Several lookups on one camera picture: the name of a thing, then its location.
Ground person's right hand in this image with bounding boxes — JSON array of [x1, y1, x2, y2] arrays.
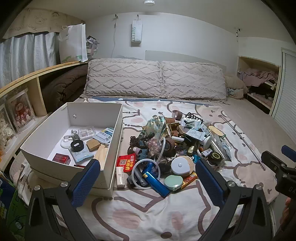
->
[[279, 197, 296, 232]]

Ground wooden block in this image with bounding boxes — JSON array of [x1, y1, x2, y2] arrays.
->
[[86, 138, 101, 152]]

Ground grey plastic tool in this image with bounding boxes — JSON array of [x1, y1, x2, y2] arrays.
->
[[127, 169, 148, 188]]

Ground white round case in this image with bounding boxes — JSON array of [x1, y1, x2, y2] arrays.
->
[[171, 156, 190, 176]]

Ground blue lighter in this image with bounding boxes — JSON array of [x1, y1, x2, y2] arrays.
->
[[142, 171, 170, 198]]

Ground beige textured pillow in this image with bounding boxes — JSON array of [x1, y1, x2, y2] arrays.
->
[[161, 61, 228, 101], [82, 58, 163, 99]]

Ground hanging white paper bag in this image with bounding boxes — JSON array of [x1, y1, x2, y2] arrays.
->
[[131, 14, 142, 48]]

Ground floral fabric pouch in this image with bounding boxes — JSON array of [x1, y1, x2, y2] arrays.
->
[[144, 116, 166, 139]]

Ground grey white round lid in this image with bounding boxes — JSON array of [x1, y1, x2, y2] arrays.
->
[[202, 136, 213, 149]]

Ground grey headboard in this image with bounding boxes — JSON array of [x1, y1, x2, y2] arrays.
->
[[144, 50, 227, 75]]

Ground white curtain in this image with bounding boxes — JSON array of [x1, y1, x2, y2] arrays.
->
[[0, 31, 58, 87]]

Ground black hair claw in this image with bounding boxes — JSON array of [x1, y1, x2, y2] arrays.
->
[[184, 112, 204, 122]]

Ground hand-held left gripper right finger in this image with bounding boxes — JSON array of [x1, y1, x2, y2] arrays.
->
[[195, 159, 274, 241]]

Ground brown folded blanket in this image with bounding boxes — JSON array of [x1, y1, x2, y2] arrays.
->
[[39, 62, 89, 112]]

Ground clear jar with red doll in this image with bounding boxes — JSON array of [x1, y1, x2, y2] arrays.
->
[[6, 89, 36, 133]]

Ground white slim box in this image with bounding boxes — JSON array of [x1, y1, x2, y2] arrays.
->
[[116, 167, 127, 188]]

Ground light blue wipe packet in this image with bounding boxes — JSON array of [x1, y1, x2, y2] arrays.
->
[[69, 148, 95, 163]]

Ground clear plastic tube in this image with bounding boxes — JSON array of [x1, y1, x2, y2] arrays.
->
[[132, 158, 160, 191]]

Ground wooden shelf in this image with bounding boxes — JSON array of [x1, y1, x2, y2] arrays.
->
[[0, 61, 89, 163]]

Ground yellow black utility knife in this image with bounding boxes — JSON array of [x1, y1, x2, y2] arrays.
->
[[180, 173, 198, 189]]

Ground pile of clothes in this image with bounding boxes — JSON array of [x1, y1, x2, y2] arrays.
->
[[238, 68, 280, 86]]

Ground white shopping bag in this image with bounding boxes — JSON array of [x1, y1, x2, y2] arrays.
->
[[58, 23, 89, 63]]

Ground clear jar with cream doll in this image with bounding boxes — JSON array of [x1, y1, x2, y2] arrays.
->
[[0, 102, 18, 153]]

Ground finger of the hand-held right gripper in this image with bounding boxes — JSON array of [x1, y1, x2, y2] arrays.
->
[[282, 145, 296, 163], [261, 151, 288, 173]]

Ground paper banner with drawings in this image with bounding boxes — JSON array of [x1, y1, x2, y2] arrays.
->
[[2, 8, 86, 40]]

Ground white blue sachet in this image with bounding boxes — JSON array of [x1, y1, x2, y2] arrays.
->
[[93, 127, 115, 143]]

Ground green blue printed carton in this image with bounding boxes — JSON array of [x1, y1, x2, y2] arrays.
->
[[0, 171, 26, 234]]

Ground small red box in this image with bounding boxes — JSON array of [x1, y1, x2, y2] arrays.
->
[[53, 153, 71, 165]]

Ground red coupon card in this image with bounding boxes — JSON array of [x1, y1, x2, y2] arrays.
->
[[116, 153, 137, 173]]

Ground white storage box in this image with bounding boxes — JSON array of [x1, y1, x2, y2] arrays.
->
[[20, 102, 123, 198]]

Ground clear plastic case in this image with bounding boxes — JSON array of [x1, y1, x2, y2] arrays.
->
[[78, 126, 97, 139]]

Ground black gold round tin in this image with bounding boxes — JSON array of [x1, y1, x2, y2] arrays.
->
[[207, 152, 223, 162]]

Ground large brown bandage roll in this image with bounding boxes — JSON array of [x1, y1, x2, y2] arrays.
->
[[162, 137, 176, 153]]

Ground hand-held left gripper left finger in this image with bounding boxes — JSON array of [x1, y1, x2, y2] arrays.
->
[[24, 159, 109, 241]]

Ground long metal rod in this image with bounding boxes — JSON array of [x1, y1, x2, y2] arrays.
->
[[218, 113, 266, 171]]

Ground light wooden sticks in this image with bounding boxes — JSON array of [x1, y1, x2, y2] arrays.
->
[[93, 143, 109, 163]]

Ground cork disc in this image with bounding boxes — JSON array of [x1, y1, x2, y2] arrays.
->
[[185, 155, 196, 175]]

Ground green round compact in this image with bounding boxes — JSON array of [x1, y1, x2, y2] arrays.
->
[[165, 175, 184, 192]]

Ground white louvered door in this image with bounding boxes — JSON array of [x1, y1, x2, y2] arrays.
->
[[269, 47, 296, 128]]

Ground clear bag of packets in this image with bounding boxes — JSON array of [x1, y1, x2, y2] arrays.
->
[[86, 35, 100, 59]]

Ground beige plush cushion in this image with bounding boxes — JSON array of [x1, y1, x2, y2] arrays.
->
[[224, 74, 248, 100]]

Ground clear round disc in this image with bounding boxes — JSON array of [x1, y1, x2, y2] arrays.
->
[[60, 138, 73, 149]]

